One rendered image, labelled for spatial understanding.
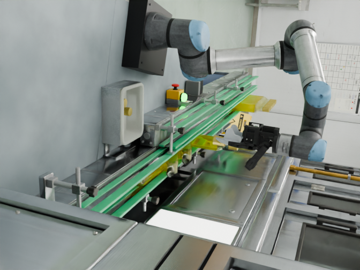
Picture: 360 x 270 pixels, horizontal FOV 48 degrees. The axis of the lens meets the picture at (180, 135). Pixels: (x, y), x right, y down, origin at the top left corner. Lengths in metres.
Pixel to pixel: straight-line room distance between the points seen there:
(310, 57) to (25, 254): 1.08
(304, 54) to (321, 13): 5.98
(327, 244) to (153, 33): 1.02
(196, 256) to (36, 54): 0.77
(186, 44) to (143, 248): 1.03
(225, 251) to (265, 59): 1.08
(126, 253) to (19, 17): 0.72
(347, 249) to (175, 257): 0.99
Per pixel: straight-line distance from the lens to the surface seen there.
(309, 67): 1.41
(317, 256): 1.51
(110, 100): 1.51
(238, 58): 1.66
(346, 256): 1.55
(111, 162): 1.53
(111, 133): 1.54
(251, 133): 1.37
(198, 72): 1.67
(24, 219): 0.85
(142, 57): 1.62
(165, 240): 0.73
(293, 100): 7.61
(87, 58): 1.43
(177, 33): 1.58
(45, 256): 0.73
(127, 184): 1.39
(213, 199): 1.68
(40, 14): 1.25
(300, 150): 1.35
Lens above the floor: 1.55
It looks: 20 degrees down
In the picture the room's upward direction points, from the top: 99 degrees clockwise
